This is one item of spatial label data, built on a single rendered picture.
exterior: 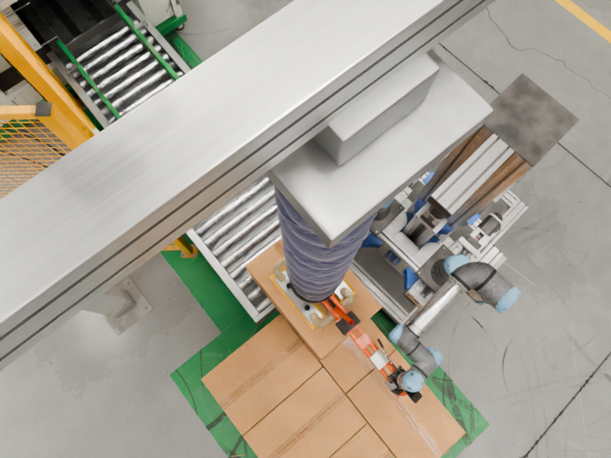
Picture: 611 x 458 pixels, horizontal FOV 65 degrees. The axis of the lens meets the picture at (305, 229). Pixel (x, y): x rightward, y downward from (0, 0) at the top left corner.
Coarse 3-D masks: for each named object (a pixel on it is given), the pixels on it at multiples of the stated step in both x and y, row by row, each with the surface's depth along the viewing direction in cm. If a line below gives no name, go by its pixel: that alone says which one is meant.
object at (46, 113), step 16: (0, 112) 150; (16, 112) 150; (32, 112) 151; (48, 112) 151; (0, 128) 164; (16, 128) 164; (48, 128) 158; (64, 128) 159; (80, 144) 171; (48, 160) 191; (0, 176) 206; (16, 176) 206; (0, 192) 225; (176, 240) 310; (192, 256) 352
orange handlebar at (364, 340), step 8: (328, 304) 224; (336, 304) 224; (344, 312) 223; (360, 328) 222; (352, 336) 221; (360, 336) 223; (360, 344) 219; (368, 352) 219; (392, 368) 217; (384, 376) 217
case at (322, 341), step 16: (272, 256) 244; (256, 272) 242; (272, 272) 242; (352, 272) 243; (272, 288) 240; (288, 304) 238; (320, 304) 238; (352, 304) 238; (368, 304) 238; (288, 320) 241; (304, 336) 234; (320, 336) 234; (336, 336) 234; (320, 352) 232
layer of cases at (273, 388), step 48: (288, 336) 286; (384, 336) 286; (240, 384) 278; (288, 384) 279; (336, 384) 279; (384, 384) 279; (240, 432) 272; (288, 432) 272; (336, 432) 272; (384, 432) 273; (432, 432) 273
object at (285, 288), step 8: (272, 280) 239; (288, 280) 239; (280, 288) 238; (288, 288) 236; (288, 296) 237; (304, 304) 236; (312, 304) 236; (304, 312) 235; (312, 312) 235; (320, 312) 235; (304, 320) 234; (312, 328) 233
